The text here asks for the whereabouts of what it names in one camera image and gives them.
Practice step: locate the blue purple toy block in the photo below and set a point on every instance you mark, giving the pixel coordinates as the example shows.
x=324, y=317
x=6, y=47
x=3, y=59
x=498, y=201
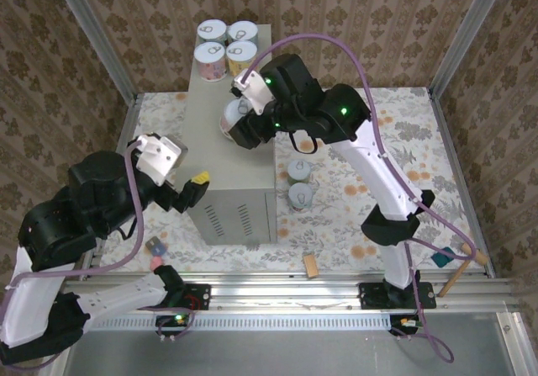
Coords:
x=156, y=246

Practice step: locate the tin can white label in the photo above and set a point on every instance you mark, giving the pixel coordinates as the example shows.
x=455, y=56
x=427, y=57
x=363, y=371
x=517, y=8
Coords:
x=212, y=30

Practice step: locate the black electronics board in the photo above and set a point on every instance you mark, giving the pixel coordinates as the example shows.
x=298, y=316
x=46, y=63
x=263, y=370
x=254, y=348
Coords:
x=403, y=322
x=178, y=319

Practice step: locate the tin can pink purple label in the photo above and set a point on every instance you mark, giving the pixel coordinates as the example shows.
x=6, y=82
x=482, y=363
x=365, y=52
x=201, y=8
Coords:
x=209, y=54

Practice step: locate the tin can pale green label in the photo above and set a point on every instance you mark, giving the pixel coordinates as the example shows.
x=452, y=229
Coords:
x=299, y=167

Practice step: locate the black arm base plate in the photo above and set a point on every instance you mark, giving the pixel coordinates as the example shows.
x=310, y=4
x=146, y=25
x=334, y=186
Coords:
x=202, y=296
x=370, y=296

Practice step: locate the tin can light blue label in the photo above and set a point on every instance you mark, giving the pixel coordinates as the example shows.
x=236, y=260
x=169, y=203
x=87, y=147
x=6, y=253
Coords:
x=243, y=31

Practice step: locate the small pink block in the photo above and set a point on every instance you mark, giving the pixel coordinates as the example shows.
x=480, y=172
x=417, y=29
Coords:
x=156, y=262

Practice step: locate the wooden mallet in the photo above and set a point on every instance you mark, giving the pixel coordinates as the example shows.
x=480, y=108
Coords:
x=456, y=275

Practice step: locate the floral table cover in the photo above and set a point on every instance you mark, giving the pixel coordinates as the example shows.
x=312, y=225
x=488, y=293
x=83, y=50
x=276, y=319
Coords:
x=336, y=233

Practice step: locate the tin can green brown label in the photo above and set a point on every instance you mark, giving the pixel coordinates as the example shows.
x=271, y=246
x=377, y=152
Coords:
x=302, y=196

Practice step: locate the tin can pink yellow label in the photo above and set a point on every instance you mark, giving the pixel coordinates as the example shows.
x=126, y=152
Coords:
x=231, y=119

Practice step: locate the small wooden block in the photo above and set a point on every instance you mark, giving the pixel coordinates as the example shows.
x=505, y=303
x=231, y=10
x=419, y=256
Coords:
x=311, y=265

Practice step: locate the teal block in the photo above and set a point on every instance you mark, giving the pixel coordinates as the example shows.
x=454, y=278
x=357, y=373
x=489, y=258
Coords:
x=441, y=258

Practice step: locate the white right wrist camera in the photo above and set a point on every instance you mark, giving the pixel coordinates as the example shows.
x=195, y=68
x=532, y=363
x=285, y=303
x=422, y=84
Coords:
x=256, y=92

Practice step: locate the grey metal cabinet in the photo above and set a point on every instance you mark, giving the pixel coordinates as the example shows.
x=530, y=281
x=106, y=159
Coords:
x=223, y=170

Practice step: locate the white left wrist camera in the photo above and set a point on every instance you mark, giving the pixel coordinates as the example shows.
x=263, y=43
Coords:
x=161, y=157

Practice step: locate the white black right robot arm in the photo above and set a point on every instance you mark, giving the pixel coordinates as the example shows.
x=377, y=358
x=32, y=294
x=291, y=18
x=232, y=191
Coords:
x=378, y=174

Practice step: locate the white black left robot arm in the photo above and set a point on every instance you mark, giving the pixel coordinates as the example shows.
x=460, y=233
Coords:
x=117, y=300

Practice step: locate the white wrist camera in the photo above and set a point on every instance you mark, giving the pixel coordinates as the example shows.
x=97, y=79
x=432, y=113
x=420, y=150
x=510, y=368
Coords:
x=161, y=157
x=256, y=92

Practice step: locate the aluminium mounting rail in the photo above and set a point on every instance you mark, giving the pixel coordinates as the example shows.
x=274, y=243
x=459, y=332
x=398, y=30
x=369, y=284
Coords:
x=273, y=292

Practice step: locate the aluminium lower frame bar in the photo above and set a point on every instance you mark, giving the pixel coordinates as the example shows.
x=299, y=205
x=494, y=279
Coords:
x=515, y=346

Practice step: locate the aluminium frame post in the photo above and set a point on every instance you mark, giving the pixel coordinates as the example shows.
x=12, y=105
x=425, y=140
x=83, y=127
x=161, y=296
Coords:
x=100, y=43
x=466, y=35

